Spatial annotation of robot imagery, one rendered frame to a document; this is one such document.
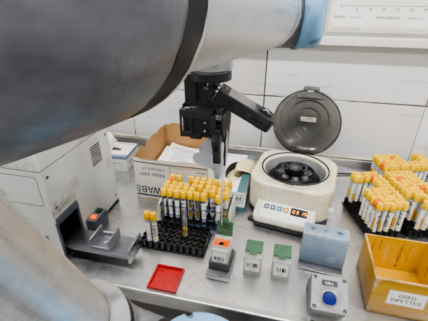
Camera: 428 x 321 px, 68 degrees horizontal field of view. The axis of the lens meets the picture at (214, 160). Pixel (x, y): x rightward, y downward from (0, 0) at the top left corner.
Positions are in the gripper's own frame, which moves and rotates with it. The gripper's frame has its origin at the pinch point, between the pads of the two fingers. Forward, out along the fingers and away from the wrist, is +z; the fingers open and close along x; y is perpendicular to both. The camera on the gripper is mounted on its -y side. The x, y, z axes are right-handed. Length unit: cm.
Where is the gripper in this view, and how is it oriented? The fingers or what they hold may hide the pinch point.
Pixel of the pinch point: (221, 171)
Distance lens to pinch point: 64.2
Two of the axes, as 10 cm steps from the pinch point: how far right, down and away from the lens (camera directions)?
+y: -9.7, -1.2, 2.1
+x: -2.4, 4.6, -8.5
